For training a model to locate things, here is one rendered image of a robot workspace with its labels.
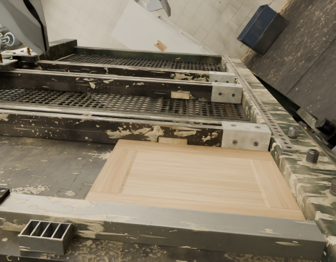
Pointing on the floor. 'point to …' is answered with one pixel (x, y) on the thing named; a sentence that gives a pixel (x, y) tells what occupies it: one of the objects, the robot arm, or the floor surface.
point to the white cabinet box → (153, 32)
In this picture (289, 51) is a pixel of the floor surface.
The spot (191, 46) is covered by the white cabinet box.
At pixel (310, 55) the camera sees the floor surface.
